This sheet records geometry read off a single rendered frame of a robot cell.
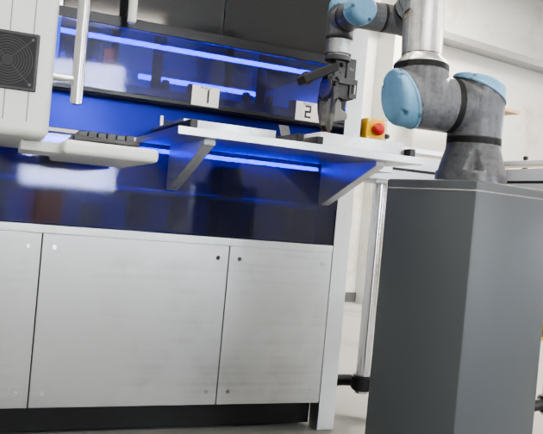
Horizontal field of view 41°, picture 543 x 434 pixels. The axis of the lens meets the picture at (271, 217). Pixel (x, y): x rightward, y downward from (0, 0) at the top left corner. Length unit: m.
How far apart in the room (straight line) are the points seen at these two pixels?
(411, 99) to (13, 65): 0.80
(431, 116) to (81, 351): 1.20
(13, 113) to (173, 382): 1.03
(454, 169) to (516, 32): 6.26
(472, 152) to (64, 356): 1.25
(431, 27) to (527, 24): 6.36
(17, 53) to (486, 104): 0.96
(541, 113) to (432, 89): 6.53
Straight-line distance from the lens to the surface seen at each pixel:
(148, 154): 1.59
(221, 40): 2.26
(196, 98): 2.21
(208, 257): 2.22
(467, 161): 1.56
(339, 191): 2.23
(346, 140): 1.97
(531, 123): 7.90
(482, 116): 1.58
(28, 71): 1.57
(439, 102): 1.53
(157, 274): 2.18
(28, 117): 1.56
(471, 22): 7.29
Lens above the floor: 0.69
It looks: level
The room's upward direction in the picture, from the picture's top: 5 degrees clockwise
